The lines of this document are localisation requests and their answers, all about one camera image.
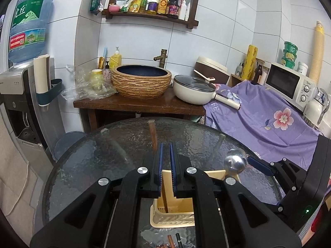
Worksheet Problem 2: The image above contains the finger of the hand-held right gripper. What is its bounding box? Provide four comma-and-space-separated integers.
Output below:
247, 156, 309, 192
273, 196, 307, 215

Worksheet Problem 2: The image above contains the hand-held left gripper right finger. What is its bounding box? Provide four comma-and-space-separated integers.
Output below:
169, 143, 302, 248

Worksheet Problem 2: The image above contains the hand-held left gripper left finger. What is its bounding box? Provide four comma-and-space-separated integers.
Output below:
30, 143, 163, 248

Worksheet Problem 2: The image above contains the metal ladle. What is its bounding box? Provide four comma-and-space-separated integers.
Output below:
224, 148, 249, 175

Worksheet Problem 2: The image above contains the beige plastic utensil holder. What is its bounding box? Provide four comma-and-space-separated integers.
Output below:
150, 170, 240, 228

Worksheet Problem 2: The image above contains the purple floral cloth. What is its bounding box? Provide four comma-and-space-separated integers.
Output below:
203, 81, 324, 171

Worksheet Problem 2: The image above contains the red patterned clothing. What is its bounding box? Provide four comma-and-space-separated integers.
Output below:
309, 199, 331, 239

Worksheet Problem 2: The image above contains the dark wooden vanity table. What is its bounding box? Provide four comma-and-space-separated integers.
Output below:
73, 86, 207, 133

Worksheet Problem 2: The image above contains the white electric kettle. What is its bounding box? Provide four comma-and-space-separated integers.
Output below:
302, 88, 330, 129

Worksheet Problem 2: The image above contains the cream frying pan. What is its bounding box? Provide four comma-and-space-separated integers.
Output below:
173, 75, 242, 110

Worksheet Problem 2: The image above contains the woven pattern sink basin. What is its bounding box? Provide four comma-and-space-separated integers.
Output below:
111, 64, 173, 100

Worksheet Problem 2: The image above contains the glass pan lid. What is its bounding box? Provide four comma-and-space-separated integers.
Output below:
174, 75, 217, 87

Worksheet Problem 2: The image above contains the white microwave oven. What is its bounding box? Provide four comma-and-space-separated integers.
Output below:
264, 62, 317, 113

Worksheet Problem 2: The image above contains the wooden crate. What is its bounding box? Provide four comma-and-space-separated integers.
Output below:
227, 73, 245, 87

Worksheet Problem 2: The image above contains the brown glass bottle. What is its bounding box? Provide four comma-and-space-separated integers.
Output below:
252, 61, 263, 85

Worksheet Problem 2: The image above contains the white rice paddle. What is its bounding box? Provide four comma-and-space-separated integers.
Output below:
193, 69, 217, 82

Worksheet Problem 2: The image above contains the grey-blue round stool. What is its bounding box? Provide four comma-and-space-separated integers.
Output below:
53, 131, 87, 164

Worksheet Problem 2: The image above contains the yellow wrap roll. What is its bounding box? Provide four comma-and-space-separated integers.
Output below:
241, 45, 260, 81

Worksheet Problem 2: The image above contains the green instant noodle cup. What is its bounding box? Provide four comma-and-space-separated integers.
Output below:
281, 57, 296, 70
282, 50, 297, 61
284, 41, 299, 55

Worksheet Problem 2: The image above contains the pink floral pump bottle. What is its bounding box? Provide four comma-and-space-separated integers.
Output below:
103, 61, 112, 82

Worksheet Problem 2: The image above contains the white jar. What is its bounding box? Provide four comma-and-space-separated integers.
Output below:
296, 61, 309, 75

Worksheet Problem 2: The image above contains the brown rice cooker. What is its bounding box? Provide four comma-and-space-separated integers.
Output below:
194, 56, 230, 85

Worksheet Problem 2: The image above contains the bronze bamboo faucet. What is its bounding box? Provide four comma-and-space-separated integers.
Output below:
153, 49, 168, 69

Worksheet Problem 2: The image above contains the yellow cup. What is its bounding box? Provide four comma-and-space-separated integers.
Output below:
90, 69, 104, 90

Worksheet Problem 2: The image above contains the clear plastic bag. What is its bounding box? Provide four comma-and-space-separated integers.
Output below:
61, 64, 117, 101

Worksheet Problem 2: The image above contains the yellow soap pump bottle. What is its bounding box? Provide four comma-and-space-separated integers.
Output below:
109, 46, 122, 69

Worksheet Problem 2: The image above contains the beige rolled mat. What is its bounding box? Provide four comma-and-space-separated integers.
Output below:
309, 21, 325, 83

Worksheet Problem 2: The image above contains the beige cloth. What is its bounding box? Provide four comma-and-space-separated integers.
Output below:
0, 108, 49, 218

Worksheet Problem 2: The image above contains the wooden framed mirror shelf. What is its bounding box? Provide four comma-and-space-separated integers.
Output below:
101, 0, 207, 30

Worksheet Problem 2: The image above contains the grey water dispenser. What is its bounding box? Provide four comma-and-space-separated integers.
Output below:
0, 57, 65, 167

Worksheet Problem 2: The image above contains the dark soy sauce bottle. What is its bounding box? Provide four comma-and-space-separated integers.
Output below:
167, 0, 182, 19

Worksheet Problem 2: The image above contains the amber yellow label bottle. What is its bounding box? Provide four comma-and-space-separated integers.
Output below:
157, 0, 169, 16

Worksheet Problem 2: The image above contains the purple label oil bottle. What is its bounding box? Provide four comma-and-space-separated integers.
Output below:
147, 0, 160, 15

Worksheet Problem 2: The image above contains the yellow bag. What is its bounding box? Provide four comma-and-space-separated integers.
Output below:
129, 0, 143, 13

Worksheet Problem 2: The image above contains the green yellow pouch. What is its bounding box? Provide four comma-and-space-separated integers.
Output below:
120, 0, 135, 12

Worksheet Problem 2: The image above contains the blue water jug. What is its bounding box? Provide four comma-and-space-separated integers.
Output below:
8, 0, 55, 64

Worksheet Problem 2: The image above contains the teal wall holder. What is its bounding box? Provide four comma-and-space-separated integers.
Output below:
36, 79, 63, 106

